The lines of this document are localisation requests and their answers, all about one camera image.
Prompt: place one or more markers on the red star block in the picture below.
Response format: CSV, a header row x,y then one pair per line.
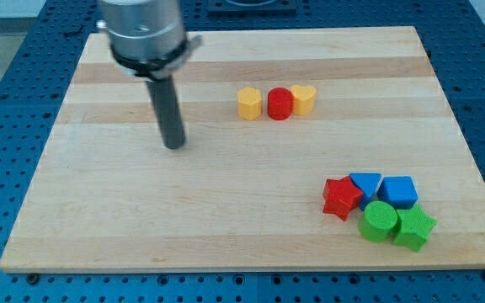
x,y
341,196

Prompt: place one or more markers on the green star block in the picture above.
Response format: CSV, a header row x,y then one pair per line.
x,y
414,227

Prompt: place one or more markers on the wooden board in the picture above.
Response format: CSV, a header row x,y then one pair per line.
x,y
246,195

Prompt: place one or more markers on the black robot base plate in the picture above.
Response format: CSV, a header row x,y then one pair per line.
x,y
250,6

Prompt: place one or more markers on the red cylinder block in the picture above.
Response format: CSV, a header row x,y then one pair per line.
x,y
279,104

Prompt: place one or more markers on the green cylinder block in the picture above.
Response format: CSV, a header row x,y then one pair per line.
x,y
378,221

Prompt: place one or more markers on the yellow heart block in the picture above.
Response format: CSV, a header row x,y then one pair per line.
x,y
303,99

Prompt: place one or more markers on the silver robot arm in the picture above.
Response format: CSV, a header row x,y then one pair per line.
x,y
147,37

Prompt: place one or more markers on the yellow hexagon block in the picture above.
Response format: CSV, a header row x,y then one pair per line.
x,y
249,103

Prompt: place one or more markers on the blue pentagon block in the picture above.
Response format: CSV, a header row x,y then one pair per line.
x,y
398,191

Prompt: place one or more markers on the blue triangle block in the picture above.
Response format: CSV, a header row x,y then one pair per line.
x,y
368,183

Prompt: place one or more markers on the dark grey pointer rod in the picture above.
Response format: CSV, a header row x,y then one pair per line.
x,y
166,109

